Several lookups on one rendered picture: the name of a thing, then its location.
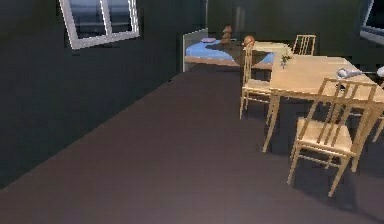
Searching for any light wooden chair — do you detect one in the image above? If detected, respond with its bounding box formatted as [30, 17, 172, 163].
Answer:
[239, 42, 288, 126]
[291, 34, 317, 57]
[286, 77, 378, 198]

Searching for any small green plant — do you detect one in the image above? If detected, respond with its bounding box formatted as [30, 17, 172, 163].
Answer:
[280, 51, 294, 70]

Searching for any brown teddy bear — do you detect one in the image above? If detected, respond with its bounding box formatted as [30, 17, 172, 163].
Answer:
[219, 25, 234, 46]

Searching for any white framed window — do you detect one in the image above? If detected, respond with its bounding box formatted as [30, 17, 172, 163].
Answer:
[359, 0, 384, 46]
[58, 0, 141, 51]

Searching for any bed with blue cover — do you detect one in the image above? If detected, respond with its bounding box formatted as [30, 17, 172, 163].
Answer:
[184, 37, 276, 71]

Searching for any pale grey blue dish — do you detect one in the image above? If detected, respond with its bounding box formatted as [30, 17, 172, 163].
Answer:
[336, 67, 364, 80]

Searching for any light wooden dining table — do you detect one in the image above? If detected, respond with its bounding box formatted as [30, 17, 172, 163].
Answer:
[261, 53, 384, 154]

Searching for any orange brown ball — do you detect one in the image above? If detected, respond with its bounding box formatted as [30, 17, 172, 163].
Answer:
[242, 35, 256, 48]

